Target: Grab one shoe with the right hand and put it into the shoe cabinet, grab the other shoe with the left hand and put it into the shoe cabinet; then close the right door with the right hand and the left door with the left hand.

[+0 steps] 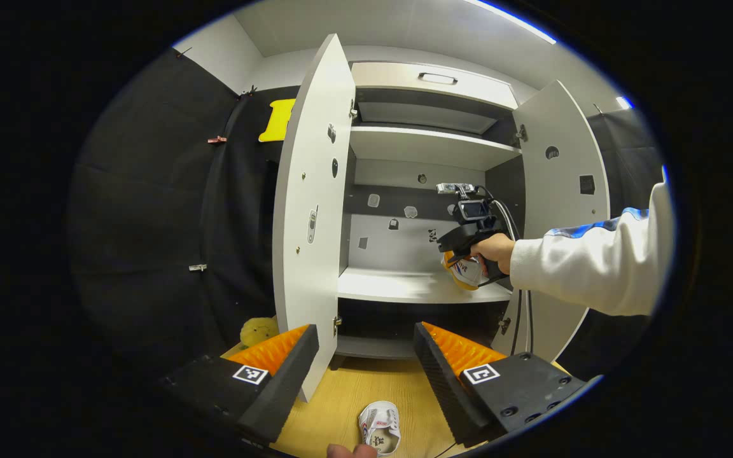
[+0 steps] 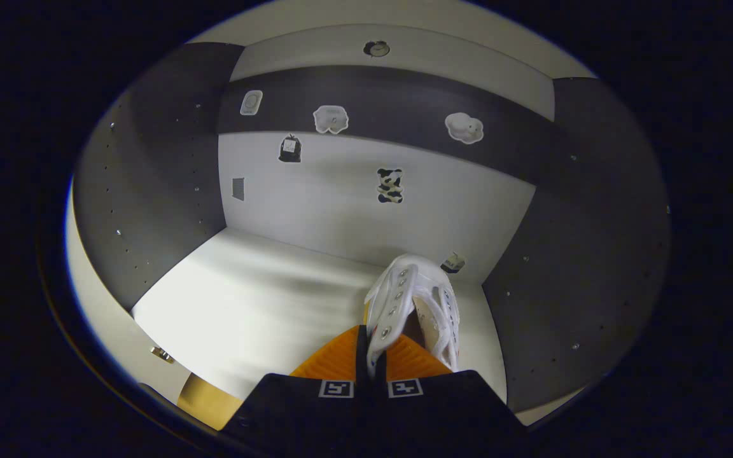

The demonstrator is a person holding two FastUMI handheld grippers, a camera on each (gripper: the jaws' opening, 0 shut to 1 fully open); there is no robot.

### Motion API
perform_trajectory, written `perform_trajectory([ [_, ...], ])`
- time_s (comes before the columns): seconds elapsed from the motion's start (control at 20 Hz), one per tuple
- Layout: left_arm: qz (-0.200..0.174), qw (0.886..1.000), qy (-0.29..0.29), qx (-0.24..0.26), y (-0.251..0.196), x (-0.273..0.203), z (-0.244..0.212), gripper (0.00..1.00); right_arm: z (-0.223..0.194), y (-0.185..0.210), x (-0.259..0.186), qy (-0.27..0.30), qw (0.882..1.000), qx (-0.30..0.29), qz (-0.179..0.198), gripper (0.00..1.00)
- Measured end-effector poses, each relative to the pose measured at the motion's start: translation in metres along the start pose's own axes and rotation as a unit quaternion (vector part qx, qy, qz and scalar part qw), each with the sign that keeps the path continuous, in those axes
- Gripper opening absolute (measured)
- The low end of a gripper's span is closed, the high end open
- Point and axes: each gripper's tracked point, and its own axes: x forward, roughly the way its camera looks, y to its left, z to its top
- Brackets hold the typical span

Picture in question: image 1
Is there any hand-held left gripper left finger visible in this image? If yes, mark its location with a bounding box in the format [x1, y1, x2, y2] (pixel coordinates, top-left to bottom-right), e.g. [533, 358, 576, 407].
[157, 323, 321, 446]

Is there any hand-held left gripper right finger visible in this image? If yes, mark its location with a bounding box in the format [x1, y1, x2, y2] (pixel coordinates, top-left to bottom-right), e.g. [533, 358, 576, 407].
[413, 321, 596, 448]

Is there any white canvas shoe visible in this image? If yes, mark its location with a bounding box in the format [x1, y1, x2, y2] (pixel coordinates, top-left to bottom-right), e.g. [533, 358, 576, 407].
[358, 400, 401, 456]
[444, 251, 489, 292]

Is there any white shoe cabinet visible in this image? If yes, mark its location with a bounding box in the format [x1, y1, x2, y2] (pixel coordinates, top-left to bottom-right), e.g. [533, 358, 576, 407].
[335, 60, 526, 360]

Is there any white shoe cabinet door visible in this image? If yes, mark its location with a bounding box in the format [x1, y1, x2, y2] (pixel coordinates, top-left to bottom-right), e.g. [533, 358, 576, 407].
[272, 33, 358, 403]
[491, 80, 611, 363]

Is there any beige cabinet drawer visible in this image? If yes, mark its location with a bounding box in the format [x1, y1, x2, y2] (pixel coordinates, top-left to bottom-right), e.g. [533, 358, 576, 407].
[351, 62, 520, 110]

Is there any yellow plush toy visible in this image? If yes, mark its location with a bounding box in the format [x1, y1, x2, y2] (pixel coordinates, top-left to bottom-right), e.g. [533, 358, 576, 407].
[240, 316, 280, 348]

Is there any black backdrop cloth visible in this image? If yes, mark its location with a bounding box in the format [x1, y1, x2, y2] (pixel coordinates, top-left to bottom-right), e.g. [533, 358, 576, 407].
[573, 108, 663, 382]
[67, 48, 297, 382]

